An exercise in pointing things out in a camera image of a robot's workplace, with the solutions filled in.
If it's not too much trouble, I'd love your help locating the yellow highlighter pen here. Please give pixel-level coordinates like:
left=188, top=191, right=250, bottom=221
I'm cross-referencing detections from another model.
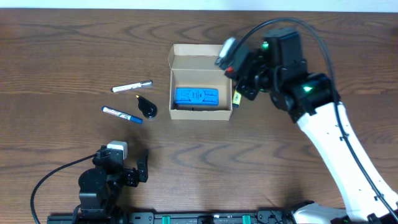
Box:
left=232, top=90, right=242, bottom=108

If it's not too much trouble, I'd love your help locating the black correction tape dispenser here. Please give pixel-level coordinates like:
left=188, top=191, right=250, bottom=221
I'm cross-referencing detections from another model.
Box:
left=136, top=95, right=157, bottom=119

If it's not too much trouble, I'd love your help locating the blue capped whiteboard marker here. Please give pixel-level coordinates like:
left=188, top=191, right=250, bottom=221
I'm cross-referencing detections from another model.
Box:
left=101, top=106, right=143, bottom=124

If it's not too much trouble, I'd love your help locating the blue plastic ribbed block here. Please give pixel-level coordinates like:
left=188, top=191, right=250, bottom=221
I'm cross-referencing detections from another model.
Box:
left=175, top=88, right=219, bottom=106

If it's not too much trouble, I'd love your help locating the black capped whiteboard marker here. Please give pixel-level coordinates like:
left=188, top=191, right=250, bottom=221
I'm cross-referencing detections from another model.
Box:
left=111, top=80, right=153, bottom=93

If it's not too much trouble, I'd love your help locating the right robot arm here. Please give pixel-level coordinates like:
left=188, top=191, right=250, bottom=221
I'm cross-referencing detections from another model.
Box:
left=216, top=27, right=397, bottom=223

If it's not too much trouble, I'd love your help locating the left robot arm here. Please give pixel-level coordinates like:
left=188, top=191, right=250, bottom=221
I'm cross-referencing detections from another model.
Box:
left=72, top=146, right=149, bottom=224

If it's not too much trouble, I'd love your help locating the open cardboard box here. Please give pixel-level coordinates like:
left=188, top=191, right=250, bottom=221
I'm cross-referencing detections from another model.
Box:
left=168, top=44, right=233, bottom=121

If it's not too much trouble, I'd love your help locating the black aluminium mounting rail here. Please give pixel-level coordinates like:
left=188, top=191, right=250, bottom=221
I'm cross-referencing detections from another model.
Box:
left=46, top=210, right=295, bottom=224

